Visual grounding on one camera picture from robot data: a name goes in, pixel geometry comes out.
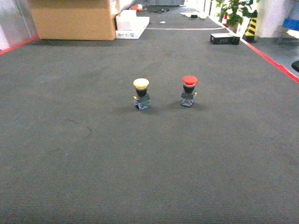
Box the yellow mushroom push button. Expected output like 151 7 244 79
133 78 150 111

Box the red mushroom push button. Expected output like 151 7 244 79
180 76 198 107

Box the white flat box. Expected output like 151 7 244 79
115 10 150 40

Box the black rectangular box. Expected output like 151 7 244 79
210 33 240 45

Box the large cardboard box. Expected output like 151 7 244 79
28 0 120 41

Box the potted green plant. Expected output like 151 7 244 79
219 0 259 33

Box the yellow black striped post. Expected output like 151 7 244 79
242 17 257 43

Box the red conveyor side rail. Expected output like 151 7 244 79
241 39 299 83

